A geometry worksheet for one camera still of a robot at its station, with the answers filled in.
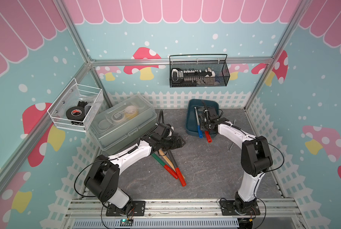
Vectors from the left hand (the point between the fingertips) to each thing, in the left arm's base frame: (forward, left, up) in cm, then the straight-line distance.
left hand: (179, 146), depth 84 cm
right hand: (+19, -16, -2) cm, 25 cm away
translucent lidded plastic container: (+10, +35, +7) cm, 37 cm away
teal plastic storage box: (+29, -10, -16) cm, 35 cm away
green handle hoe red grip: (-10, +7, -10) cm, 16 cm away
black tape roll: (+6, +53, +22) cm, 57 cm away
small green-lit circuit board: (-36, +28, -16) cm, 48 cm away
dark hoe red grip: (+5, -17, +3) cm, 18 cm away
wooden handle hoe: (-6, +6, -11) cm, 14 cm away
